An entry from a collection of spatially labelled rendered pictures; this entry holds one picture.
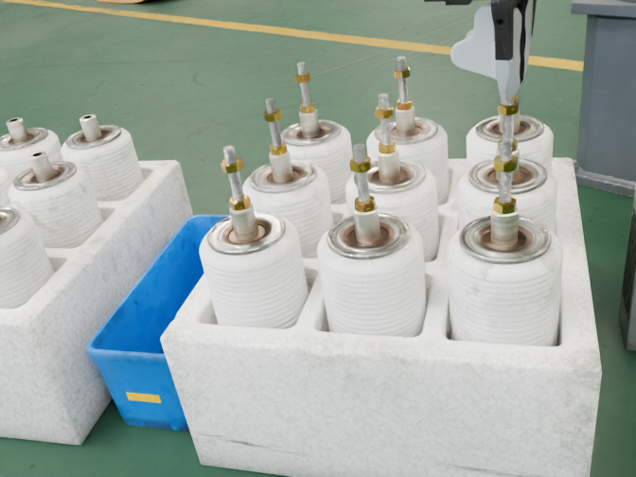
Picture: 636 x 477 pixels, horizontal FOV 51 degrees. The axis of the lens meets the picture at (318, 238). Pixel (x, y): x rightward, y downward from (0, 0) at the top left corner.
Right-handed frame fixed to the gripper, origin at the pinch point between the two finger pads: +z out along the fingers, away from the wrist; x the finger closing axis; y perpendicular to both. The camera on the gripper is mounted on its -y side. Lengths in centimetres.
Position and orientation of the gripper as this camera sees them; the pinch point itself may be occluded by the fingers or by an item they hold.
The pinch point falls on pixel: (516, 87)
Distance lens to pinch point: 65.3
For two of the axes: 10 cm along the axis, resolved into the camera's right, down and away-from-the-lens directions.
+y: -8.7, -1.6, 4.8
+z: 1.3, 8.5, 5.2
